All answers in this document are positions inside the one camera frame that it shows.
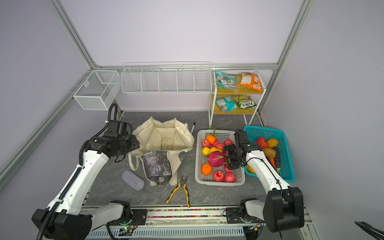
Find pink dragon fruit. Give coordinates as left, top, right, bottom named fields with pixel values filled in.
left=207, top=151, right=228, bottom=168

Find orange fruit with leaves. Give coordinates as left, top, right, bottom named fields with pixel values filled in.
left=206, top=129, right=216, bottom=144

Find orange fruit front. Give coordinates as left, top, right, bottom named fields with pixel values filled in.
left=201, top=164, right=213, bottom=176

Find cream canvas tote bag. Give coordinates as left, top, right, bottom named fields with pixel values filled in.
left=128, top=117, right=195, bottom=186

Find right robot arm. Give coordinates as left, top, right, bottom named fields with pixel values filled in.
left=224, top=130, right=305, bottom=233

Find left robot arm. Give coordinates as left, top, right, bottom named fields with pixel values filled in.
left=32, top=103, right=140, bottom=240

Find teal snack bag lower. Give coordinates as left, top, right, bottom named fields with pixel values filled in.
left=216, top=96, right=238, bottom=113

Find teal snack bag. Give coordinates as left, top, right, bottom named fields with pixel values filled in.
left=215, top=72, right=237, bottom=90
left=216, top=96, right=238, bottom=113

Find green snack bag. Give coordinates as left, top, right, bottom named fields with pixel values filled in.
left=232, top=95, right=257, bottom=110

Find teal snack bag top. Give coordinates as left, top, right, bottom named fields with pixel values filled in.
left=215, top=72, right=237, bottom=90

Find orange snack bag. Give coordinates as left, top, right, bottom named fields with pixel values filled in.
left=240, top=72, right=263, bottom=92

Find yellow pear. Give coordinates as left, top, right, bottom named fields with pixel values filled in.
left=209, top=147, right=223, bottom=154

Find red apple front right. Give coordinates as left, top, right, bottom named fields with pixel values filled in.
left=225, top=173, right=237, bottom=183

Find red apple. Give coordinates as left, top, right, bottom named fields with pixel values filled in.
left=225, top=173, right=237, bottom=183
left=213, top=171, right=225, bottom=182
left=202, top=139, right=211, bottom=148

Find red bell pepper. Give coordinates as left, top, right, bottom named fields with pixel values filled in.
left=256, top=138, right=269, bottom=148

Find red apple front left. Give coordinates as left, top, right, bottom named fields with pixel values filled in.
left=213, top=171, right=225, bottom=182

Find white plastic fruit basket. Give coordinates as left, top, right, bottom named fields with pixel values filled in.
left=195, top=130, right=246, bottom=187

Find red apple back left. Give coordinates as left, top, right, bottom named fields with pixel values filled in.
left=202, top=139, right=211, bottom=148

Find brown potato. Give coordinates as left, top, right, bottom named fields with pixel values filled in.
left=263, top=148, right=277, bottom=159

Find orange carrot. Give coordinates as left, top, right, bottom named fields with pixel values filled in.
left=268, top=158, right=276, bottom=170

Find yellow bell pepper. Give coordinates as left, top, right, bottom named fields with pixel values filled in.
left=267, top=139, right=279, bottom=149

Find teal plastic vegetable basket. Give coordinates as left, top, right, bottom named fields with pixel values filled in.
left=244, top=126, right=295, bottom=183

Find grey fabric glasses case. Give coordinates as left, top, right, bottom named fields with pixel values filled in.
left=122, top=170, right=146, bottom=192

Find black marker pen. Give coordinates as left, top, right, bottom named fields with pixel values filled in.
left=190, top=122, right=196, bottom=134

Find white wooden two-tier shelf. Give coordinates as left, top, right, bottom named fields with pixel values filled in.
left=209, top=71, right=267, bottom=127

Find black tripod leg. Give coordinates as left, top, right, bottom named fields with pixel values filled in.
left=355, top=221, right=384, bottom=240

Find white mesh wall box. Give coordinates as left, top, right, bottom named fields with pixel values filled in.
left=74, top=70, right=122, bottom=111

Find yellow handled pliers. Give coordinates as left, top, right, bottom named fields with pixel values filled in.
left=165, top=175, right=191, bottom=208

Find white wire wall basket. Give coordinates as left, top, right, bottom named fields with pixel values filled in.
left=121, top=62, right=213, bottom=94

